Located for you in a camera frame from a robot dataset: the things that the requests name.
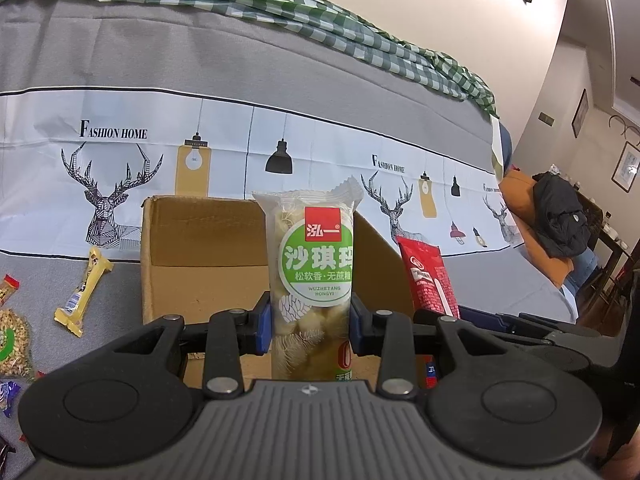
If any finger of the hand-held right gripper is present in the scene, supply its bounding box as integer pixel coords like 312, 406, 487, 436
500, 311, 603, 350
457, 306, 546, 335

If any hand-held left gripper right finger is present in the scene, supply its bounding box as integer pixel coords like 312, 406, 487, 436
348, 292, 506, 398

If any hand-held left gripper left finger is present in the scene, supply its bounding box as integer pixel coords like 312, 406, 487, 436
107, 292, 273, 397

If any green label pastry packet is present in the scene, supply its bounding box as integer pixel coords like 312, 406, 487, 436
250, 176, 362, 383

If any brown cardboard box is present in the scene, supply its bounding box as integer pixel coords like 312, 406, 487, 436
140, 195, 436, 391

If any yellow snack bar packet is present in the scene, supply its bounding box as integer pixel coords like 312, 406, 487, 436
54, 246, 115, 338

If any green label nut packet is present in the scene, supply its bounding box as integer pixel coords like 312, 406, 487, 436
0, 308, 36, 378

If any small red yellow snack packet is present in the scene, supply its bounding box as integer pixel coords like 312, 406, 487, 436
0, 274, 22, 307

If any purple candy packet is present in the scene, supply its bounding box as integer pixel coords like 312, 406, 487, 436
0, 381, 23, 418

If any blue cloth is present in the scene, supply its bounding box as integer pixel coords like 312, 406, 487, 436
560, 252, 601, 321

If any dark wooden table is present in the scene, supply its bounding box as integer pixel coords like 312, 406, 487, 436
575, 190, 637, 286

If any black jacket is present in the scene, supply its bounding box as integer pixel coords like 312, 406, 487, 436
531, 172, 592, 259

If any orange cushion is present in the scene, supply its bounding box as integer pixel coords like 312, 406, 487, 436
499, 170, 576, 288

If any white matted picture frame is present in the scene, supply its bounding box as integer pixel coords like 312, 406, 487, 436
612, 141, 640, 192

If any metal ring wall ornament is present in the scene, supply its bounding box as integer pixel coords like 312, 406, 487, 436
609, 114, 640, 137

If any small dark picture frame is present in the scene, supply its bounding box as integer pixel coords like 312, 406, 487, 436
571, 88, 589, 138

